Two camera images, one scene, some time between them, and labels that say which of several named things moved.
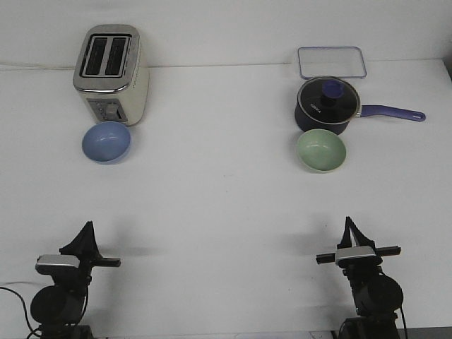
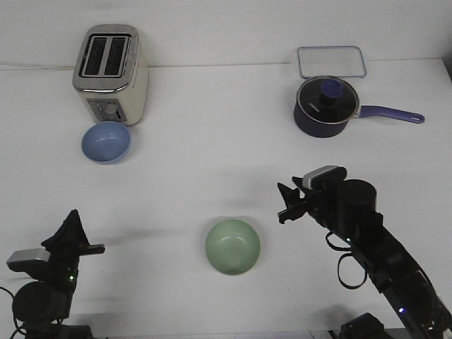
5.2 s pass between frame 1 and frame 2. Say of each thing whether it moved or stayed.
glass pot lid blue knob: stayed
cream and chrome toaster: stayed
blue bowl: stayed
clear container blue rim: stayed
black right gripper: moved
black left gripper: moved
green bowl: moved
